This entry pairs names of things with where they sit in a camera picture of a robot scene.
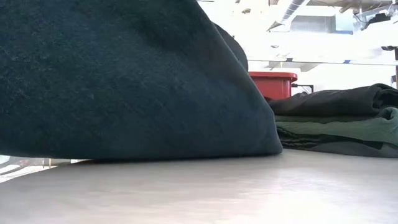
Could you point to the dark denim jeans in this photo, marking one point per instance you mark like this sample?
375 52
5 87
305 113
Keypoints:
124 87

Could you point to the silver ceiling ventilation duct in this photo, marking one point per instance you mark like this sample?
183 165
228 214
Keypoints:
289 11

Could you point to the black metal bracket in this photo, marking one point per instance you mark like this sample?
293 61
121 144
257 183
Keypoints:
303 85

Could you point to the red plastic laundry basket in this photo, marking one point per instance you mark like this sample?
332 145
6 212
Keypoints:
273 85

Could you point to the dark navy shorts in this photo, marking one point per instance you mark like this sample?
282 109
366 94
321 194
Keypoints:
357 152

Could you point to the black trousers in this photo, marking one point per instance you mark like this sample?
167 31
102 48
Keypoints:
326 102

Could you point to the green button shirt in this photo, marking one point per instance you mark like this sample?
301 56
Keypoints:
342 130

